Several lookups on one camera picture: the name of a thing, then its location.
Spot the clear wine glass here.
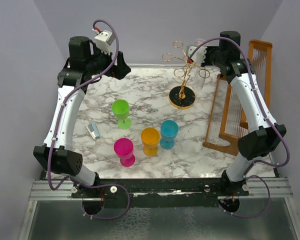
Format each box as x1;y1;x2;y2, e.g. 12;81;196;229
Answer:
191;37;208;92

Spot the blue plastic goblet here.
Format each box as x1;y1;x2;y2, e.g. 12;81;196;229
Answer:
159;120;179;150

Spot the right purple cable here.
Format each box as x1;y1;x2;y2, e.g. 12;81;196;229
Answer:
188;36;291;220

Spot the purple cable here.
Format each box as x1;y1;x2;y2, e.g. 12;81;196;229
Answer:
188;36;291;220
46;19;132;221

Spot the gold wine glass rack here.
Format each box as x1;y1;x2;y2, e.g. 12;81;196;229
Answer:
161;38;211;110

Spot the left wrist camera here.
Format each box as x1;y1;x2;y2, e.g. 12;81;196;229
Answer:
92;29;115;55

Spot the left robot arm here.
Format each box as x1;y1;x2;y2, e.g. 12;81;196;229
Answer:
33;31;131;198

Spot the small blue stapler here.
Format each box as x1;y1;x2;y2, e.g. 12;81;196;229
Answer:
85;121;101;140

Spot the pink plastic goblet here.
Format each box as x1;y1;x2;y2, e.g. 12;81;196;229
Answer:
113;138;136;167

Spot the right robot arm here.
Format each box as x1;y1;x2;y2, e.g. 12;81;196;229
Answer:
204;31;287;196

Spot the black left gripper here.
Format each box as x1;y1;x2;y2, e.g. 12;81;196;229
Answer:
85;42;131;79

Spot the orange plastic goblet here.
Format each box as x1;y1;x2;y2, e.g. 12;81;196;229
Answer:
140;127;160;157

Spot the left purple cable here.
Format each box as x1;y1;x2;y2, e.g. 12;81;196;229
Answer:
46;19;132;221

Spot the green plastic goblet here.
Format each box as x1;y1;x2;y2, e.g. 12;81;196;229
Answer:
111;99;132;130

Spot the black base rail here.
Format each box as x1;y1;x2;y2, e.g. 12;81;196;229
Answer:
71;177;249;209

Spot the wooden ribbed glass rack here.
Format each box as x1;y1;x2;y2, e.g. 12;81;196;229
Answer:
202;39;273;156

